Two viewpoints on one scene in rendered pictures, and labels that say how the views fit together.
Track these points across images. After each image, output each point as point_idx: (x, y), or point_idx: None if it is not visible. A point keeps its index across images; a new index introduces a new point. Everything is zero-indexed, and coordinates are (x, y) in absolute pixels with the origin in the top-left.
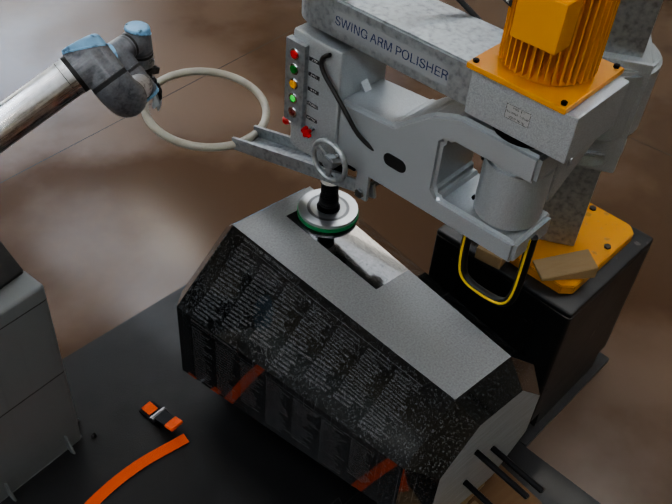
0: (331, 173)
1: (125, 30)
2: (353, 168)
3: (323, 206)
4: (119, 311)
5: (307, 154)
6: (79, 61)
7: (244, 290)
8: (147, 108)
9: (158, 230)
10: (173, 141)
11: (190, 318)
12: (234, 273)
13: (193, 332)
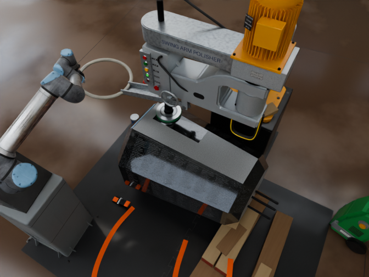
0: None
1: (61, 55)
2: None
3: (167, 111)
4: (90, 161)
5: None
6: (50, 87)
7: (144, 154)
8: None
9: (94, 122)
10: (96, 98)
11: (125, 169)
12: (138, 148)
13: (127, 173)
